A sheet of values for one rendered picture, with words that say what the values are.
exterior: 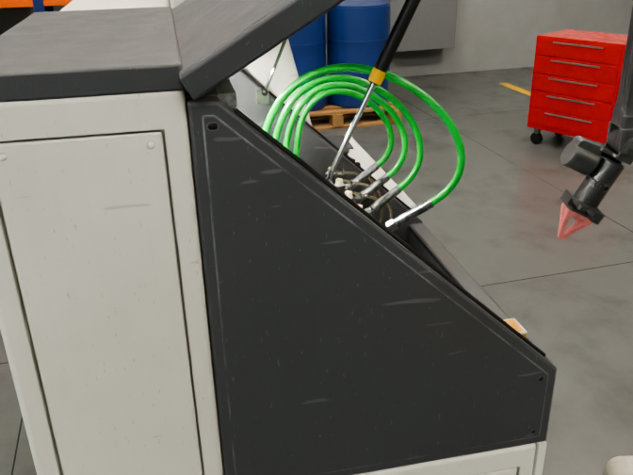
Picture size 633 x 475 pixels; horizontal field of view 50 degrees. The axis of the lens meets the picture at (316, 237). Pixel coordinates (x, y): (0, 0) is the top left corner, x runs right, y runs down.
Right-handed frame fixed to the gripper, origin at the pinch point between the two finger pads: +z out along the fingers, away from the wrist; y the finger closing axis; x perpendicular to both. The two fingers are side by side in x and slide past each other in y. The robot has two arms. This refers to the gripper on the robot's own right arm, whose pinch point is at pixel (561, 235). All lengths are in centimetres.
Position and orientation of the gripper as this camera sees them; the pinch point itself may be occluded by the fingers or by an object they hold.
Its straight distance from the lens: 164.5
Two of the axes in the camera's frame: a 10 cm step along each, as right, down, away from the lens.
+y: -0.1, 4.1, -9.1
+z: -4.2, 8.2, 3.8
